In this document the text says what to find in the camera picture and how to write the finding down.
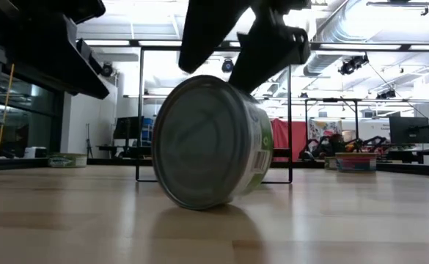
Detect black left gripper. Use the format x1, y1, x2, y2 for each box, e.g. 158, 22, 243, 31
0, 0, 111, 100

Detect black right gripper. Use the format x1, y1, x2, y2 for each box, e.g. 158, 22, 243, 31
177, 0, 312, 95

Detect green label can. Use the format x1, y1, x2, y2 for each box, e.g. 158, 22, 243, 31
150, 74, 275, 212

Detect blue-red label can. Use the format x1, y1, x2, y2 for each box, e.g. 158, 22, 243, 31
334, 152, 379, 174

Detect white box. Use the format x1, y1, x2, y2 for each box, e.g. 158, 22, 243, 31
24, 146, 49, 160

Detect orange fabric curtain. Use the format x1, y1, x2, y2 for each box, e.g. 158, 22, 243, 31
271, 118, 309, 161

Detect black computer monitor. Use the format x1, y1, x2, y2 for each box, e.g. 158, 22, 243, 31
389, 116, 429, 145
113, 116, 144, 141

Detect blue bin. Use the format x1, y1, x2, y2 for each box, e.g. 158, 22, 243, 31
142, 117, 155, 143

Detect colourful painted cloth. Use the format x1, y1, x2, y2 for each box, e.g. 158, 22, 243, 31
307, 118, 344, 142

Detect black ceiling track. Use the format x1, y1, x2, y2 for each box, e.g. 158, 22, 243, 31
366, 1, 429, 18

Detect yellow strap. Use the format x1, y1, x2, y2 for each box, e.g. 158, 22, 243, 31
0, 62, 16, 148

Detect silver air duct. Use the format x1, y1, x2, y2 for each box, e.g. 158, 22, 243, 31
305, 0, 376, 77

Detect wooden shelf, black wire frame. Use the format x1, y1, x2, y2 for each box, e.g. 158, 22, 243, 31
135, 46, 294, 183

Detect black frame work table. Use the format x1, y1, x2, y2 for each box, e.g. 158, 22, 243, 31
304, 97, 361, 147

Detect black ceiling camera rig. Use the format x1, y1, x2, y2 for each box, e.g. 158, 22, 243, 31
375, 89, 397, 100
337, 54, 370, 76

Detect black aluminium rig frame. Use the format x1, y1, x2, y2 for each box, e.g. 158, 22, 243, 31
0, 155, 429, 179

